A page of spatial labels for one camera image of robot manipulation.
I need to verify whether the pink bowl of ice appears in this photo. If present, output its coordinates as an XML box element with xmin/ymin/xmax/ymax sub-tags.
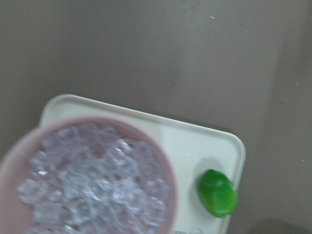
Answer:
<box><xmin>0</xmin><ymin>115</ymin><xmax>177</xmax><ymax>234</ymax></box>

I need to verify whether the green lime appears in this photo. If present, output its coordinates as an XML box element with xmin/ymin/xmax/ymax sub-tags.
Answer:
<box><xmin>197</xmin><ymin>169</ymin><xmax>238</xmax><ymax>218</ymax></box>

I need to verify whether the beige serving tray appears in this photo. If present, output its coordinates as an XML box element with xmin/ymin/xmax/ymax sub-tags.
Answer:
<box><xmin>39</xmin><ymin>94</ymin><xmax>246</xmax><ymax>234</ymax></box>

